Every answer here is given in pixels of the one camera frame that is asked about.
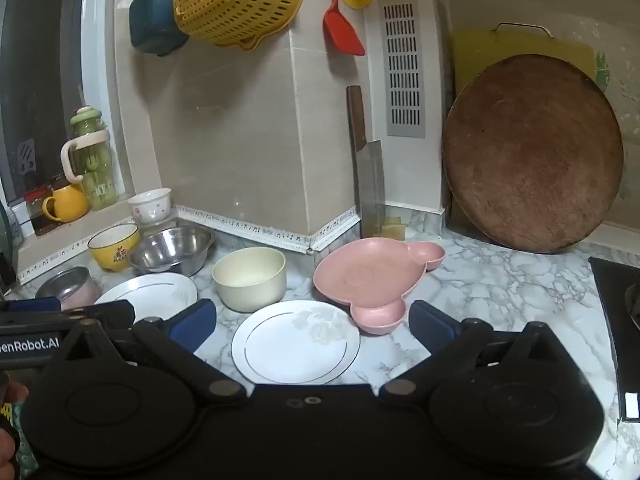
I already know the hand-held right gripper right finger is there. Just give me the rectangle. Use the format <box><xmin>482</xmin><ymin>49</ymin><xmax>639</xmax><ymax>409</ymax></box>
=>
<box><xmin>378</xmin><ymin>300</ymin><xmax>581</xmax><ymax>406</ymax></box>

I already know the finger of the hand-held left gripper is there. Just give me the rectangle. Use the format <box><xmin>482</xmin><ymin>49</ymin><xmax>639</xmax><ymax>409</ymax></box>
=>
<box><xmin>0</xmin><ymin>296</ymin><xmax>63</xmax><ymax>313</ymax></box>
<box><xmin>57</xmin><ymin>300</ymin><xmax>137</xmax><ymax>330</ymax></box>

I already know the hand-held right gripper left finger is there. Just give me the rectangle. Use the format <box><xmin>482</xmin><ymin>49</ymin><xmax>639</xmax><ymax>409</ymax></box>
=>
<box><xmin>42</xmin><ymin>299</ymin><xmax>249</xmax><ymax>408</ymax></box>

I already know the pink steel-lined bowl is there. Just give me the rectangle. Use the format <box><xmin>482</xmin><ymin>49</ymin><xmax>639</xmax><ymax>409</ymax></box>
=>
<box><xmin>36</xmin><ymin>266</ymin><xmax>102</xmax><ymax>311</ymax></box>

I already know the gold-rimmed white plate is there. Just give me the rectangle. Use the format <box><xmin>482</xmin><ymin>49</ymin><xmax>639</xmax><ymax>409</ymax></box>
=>
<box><xmin>231</xmin><ymin>300</ymin><xmax>361</xmax><ymax>386</ymax></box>
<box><xmin>94</xmin><ymin>272</ymin><xmax>199</xmax><ymax>322</ymax></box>

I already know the cream bowl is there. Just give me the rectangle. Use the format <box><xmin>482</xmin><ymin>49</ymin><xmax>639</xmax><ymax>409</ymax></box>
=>
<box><xmin>211</xmin><ymin>247</ymin><xmax>287</xmax><ymax>312</ymax></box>

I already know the stainless steel bowl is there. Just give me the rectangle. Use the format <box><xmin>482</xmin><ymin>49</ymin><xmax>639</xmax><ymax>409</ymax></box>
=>
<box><xmin>129</xmin><ymin>225</ymin><xmax>216</xmax><ymax>277</ymax></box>

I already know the pink divided plate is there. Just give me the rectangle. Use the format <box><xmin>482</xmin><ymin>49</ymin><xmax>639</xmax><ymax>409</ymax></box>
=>
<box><xmin>313</xmin><ymin>238</ymin><xmax>446</xmax><ymax>335</ymax></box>

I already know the person's left hand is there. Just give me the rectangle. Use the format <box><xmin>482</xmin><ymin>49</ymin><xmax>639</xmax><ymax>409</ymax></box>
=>
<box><xmin>0</xmin><ymin>382</ymin><xmax>31</xmax><ymax>466</ymax></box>

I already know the yellow bowl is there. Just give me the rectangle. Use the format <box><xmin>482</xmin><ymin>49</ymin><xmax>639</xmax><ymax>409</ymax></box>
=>
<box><xmin>88</xmin><ymin>223</ymin><xmax>141</xmax><ymax>271</ymax></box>

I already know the red-lidded jar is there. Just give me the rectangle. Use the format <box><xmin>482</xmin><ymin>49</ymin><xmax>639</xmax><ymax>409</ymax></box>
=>
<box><xmin>24</xmin><ymin>187</ymin><xmax>52</xmax><ymax>237</ymax></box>

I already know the yellow sponge block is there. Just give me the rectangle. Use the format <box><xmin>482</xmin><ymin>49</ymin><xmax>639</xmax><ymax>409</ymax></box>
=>
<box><xmin>380</xmin><ymin>216</ymin><xmax>409</xmax><ymax>239</ymax></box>

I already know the yellow mug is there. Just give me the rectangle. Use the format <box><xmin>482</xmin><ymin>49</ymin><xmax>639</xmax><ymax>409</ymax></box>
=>
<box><xmin>42</xmin><ymin>183</ymin><xmax>89</xmax><ymax>224</ymax></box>

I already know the white floral bowl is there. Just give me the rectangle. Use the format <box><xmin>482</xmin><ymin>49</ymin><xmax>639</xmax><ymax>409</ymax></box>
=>
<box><xmin>127</xmin><ymin>188</ymin><xmax>172</xmax><ymax>225</ymax></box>

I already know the green water bottle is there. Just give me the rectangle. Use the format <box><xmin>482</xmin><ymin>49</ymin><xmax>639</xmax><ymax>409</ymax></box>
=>
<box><xmin>61</xmin><ymin>106</ymin><xmax>119</xmax><ymax>211</ymax></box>

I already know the black stove top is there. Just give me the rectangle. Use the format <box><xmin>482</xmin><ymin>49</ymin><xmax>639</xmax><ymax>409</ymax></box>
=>
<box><xmin>588</xmin><ymin>256</ymin><xmax>640</xmax><ymax>424</ymax></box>

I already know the round wooden cutting board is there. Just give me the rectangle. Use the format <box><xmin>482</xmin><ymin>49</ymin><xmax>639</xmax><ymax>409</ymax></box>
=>
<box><xmin>442</xmin><ymin>55</ymin><xmax>625</xmax><ymax>254</ymax></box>

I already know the grey vent grille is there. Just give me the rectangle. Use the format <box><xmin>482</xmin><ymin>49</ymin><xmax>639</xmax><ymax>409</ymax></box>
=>
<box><xmin>377</xmin><ymin>0</ymin><xmax>429</xmax><ymax>139</ymax></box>

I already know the yellow plastic cutting board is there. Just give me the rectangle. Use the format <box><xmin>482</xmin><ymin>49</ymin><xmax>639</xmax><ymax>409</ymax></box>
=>
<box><xmin>452</xmin><ymin>22</ymin><xmax>612</xmax><ymax>111</ymax></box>

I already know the teal plastic basin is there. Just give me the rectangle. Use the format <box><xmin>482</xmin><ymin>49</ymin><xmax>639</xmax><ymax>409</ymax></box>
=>
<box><xmin>129</xmin><ymin>0</ymin><xmax>189</xmax><ymax>56</ymax></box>

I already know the red spatula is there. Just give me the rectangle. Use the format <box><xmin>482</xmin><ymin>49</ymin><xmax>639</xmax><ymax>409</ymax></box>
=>
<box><xmin>323</xmin><ymin>0</ymin><xmax>366</xmax><ymax>56</ymax></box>

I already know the yellow colander basket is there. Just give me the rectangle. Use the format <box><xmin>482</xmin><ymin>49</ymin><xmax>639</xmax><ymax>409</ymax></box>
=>
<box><xmin>170</xmin><ymin>0</ymin><xmax>306</xmax><ymax>51</ymax></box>

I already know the wooden-handled cleaver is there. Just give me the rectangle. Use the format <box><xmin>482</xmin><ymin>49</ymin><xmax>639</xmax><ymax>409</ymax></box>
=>
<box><xmin>346</xmin><ymin>85</ymin><xmax>386</xmax><ymax>239</ymax></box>

